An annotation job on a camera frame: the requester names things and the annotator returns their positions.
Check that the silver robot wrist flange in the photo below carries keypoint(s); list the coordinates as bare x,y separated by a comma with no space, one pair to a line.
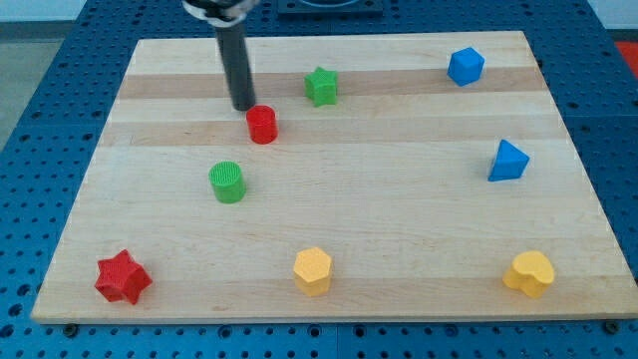
219,13

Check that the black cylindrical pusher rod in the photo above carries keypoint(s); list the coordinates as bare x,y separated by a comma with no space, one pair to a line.
234,57

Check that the red cylinder block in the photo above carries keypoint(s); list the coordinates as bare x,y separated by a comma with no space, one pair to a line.
262,124

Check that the green star block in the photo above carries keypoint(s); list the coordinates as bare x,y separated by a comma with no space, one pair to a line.
321,87

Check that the green cylinder block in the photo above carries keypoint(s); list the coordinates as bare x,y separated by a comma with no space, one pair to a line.
226,180

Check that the wooden board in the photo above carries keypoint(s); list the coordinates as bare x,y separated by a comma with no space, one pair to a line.
391,182

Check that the blue cube block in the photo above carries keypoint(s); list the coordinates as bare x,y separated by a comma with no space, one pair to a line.
465,66

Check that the yellow hexagon block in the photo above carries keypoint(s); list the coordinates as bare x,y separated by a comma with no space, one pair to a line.
313,269

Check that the red star block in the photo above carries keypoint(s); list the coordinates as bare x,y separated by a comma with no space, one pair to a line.
122,278

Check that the blue triangle block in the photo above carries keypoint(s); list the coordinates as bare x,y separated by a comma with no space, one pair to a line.
509,162

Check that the yellow heart block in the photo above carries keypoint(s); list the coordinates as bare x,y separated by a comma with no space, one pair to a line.
530,272

